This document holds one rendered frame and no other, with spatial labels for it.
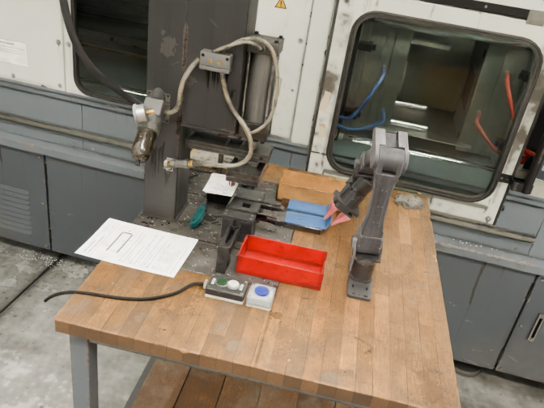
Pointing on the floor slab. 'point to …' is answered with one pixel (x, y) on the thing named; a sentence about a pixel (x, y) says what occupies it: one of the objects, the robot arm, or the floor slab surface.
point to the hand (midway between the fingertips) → (329, 220)
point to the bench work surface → (278, 330)
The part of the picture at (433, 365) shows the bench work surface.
